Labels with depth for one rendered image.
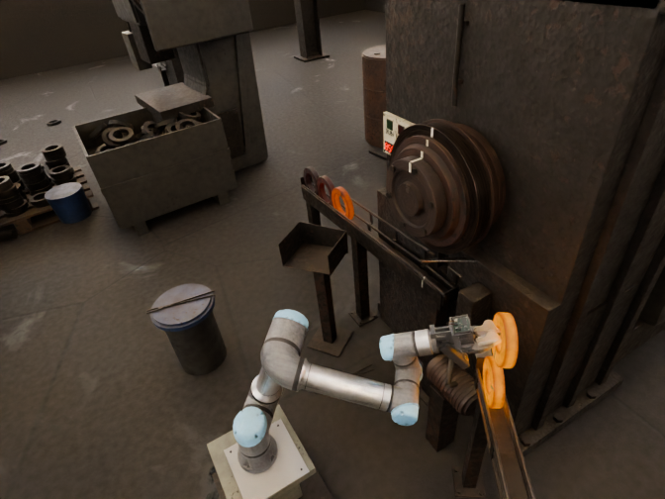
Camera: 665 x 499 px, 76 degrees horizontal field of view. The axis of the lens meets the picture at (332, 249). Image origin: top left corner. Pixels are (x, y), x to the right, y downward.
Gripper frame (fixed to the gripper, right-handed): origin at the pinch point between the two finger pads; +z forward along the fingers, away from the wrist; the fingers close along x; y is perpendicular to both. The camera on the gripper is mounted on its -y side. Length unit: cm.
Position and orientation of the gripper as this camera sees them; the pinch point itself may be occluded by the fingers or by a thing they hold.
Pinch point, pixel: (504, 335)
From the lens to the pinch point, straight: 132.1
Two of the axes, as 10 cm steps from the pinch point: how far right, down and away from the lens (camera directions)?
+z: 9.4, -2.1, -2.8
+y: -3.4, -7.6, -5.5
